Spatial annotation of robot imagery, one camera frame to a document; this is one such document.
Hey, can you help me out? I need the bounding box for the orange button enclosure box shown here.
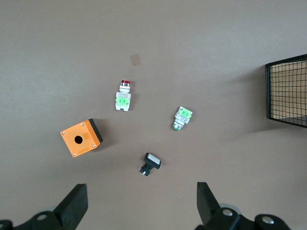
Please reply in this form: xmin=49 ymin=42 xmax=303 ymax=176
xmin=59 ymin=118 xmax=104 ymax=158

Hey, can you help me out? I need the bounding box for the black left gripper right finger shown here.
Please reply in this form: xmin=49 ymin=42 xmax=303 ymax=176
xmin=195 ymin=182 xmax=292 ymax=230

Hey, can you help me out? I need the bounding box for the clear tape patch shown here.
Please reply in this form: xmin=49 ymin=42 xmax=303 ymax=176
xmin=130 ymin=53 xmax=142 ymax=67

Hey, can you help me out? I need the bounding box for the black square white-faced button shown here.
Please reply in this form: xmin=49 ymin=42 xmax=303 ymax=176
xmin=137 ymin=152 xmax=162 ymax=177

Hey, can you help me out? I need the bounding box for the green push button switch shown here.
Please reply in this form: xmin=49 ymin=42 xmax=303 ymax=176
xmin=171 ymin=105 xmax=193 ymax=131

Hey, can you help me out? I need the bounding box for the black wire mesh basket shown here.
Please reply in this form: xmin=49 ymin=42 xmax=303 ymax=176
xmin=264 ymin=53 xmax=307 ymax=128

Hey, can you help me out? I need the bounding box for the red push button switch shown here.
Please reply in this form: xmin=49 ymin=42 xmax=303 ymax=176
xmin=114 ymin=79 xmax=132 ymax=112

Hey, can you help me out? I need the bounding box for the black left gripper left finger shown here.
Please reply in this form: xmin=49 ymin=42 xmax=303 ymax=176
xmin=0 ymin=183 xmax=89 ymax=230

